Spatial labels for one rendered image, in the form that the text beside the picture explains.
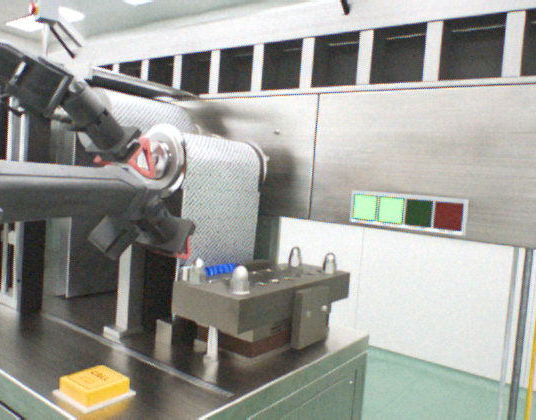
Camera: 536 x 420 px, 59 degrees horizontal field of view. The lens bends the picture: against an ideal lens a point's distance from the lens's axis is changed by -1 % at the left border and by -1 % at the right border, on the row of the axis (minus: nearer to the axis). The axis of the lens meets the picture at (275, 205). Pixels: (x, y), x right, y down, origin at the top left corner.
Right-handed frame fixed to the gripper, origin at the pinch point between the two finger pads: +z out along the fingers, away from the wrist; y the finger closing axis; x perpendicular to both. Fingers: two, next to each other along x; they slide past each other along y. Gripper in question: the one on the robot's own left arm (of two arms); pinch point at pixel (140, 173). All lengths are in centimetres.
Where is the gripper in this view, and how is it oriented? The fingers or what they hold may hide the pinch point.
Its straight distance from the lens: 95.1
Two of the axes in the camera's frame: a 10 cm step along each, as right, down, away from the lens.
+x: 4.4, -7.7, 4.7
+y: 8.1, 1.0, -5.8
